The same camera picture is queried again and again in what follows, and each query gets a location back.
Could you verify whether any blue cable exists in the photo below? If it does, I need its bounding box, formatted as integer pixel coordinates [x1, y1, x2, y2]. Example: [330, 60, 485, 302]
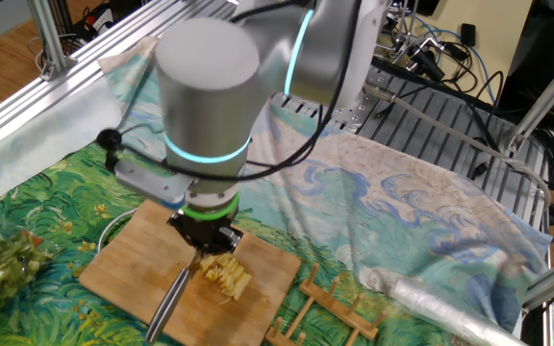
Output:
[414, 13, 497, 105]

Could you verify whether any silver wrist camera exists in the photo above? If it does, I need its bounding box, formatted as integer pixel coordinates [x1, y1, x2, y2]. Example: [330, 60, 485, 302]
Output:
[113, 160, 197, 211]

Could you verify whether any black camera on bracket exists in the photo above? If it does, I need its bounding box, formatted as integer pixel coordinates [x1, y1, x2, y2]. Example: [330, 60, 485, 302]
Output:
[390, 36, 447, 83]

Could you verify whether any bag of chopped greens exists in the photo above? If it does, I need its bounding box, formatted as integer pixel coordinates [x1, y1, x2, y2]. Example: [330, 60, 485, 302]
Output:
[0, 204, 62, 323]

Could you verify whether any steel kitchen knife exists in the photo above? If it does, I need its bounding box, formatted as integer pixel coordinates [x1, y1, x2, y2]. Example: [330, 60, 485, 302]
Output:
[144, 249, 202, 345]

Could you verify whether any painted landscape tablecloth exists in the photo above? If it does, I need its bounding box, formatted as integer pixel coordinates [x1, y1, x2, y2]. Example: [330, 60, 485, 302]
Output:
[0, 34, 554, 346]

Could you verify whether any thick black camera cable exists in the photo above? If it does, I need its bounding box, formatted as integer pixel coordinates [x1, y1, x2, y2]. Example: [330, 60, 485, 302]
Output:
[94, 0, 363, 183]

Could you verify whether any black power adapter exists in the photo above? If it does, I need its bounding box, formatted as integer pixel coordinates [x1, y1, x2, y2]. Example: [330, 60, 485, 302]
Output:
[459, 22, 478, 48]

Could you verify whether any plastic wrapped roll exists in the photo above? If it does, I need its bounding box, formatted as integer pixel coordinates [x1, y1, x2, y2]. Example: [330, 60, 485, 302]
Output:
[367, 266, 531, 346]

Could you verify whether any bamboo cutting board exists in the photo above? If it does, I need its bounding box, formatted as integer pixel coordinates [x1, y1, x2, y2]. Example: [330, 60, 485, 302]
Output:
[78, 199, 302, 346]

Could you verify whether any white power strip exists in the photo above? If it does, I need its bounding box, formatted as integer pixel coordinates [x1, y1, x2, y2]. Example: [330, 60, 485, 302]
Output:
[82, 2, 115, 31]

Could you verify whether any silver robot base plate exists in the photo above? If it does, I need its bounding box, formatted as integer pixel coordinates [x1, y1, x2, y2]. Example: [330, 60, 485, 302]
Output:
[270, 90, 380, 135]

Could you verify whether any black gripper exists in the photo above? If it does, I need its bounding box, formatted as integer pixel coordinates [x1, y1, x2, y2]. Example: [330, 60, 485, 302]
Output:
[166, 210, 245, 257]

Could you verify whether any wooden peg rack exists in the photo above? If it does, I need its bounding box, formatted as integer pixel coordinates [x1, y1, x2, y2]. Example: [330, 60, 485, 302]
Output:
[263, 262, 388, 346]

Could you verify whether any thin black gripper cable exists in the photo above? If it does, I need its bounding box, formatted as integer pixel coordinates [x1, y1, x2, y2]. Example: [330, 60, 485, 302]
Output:
[245, 103, 327, 169]

